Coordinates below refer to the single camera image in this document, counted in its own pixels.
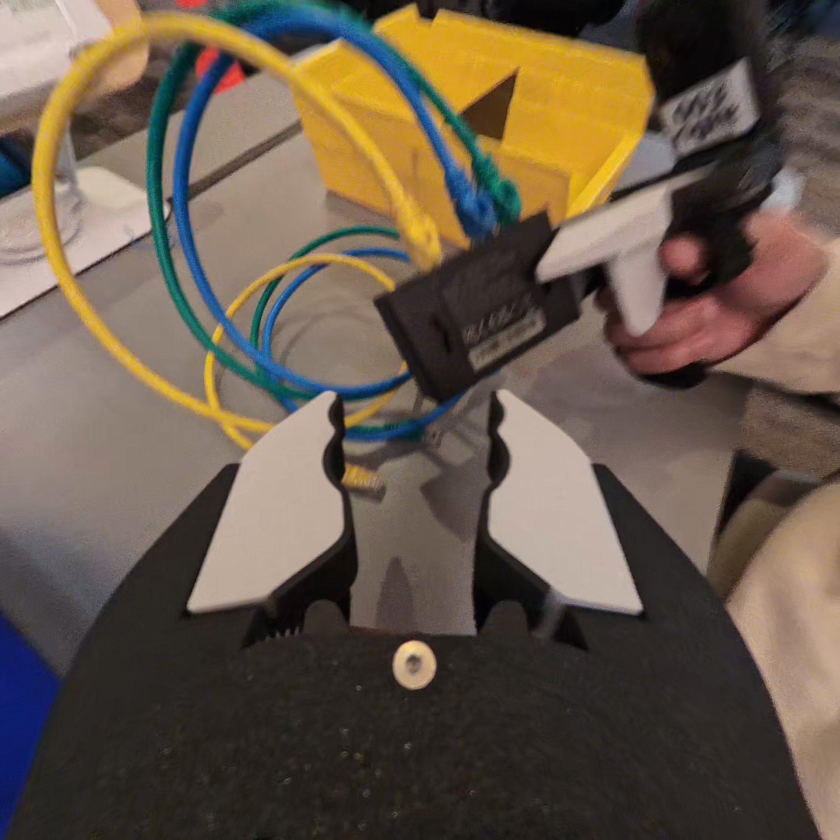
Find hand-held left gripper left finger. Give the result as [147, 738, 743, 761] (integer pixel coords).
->
[186, 392, 360, 634]

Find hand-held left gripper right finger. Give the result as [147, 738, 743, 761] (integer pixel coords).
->
[472, 389, 645, 636]

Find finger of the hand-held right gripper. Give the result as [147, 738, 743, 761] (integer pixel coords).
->
[533, 167, 715, 284]

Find green ethernet cable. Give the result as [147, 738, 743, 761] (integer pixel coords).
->
[146, 0, 524, 442]

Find yellow plastic bin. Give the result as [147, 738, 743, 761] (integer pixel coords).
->
[292, 3, 657, 249]

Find blue ethernet cable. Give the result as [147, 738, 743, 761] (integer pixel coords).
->
[172, 3, 501, 442]

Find black network switch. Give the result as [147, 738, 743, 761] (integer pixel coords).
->
[373, 213, 586, 403]

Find yellow ethernet cable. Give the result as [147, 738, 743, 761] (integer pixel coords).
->
[31, 12, 445, 494]

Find person's right forearm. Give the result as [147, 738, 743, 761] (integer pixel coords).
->
[714, 239, 840, 396]

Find person's right hand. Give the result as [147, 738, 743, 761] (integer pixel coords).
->
[596, 210, 829, 389]

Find beige trousers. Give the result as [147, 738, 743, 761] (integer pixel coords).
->
[707, 471, 840, 840]

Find blue plastic bin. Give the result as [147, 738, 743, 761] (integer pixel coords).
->
[0, 612, 61, 836]

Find white stand base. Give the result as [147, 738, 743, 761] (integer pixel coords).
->
[0, 165, 174, 320]

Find orange striped traffic cone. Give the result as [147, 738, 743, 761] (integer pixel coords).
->
[196, 45, 245, 94]

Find dark desk cable flap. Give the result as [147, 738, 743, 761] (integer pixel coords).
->
[189, 120, 304, 193]

